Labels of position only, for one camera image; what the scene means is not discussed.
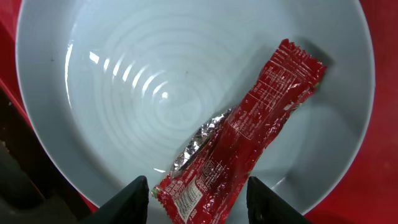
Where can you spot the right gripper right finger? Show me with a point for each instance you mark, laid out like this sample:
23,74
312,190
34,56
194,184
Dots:
266,207

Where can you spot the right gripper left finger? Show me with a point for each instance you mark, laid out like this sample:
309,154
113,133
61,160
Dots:
129,206

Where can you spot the red snack wrapper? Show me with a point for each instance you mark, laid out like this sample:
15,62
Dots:
207,189

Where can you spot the red plastic tray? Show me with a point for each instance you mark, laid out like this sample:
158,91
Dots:
366,194

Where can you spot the large light blue plate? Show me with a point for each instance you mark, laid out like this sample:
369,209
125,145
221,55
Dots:
116,89

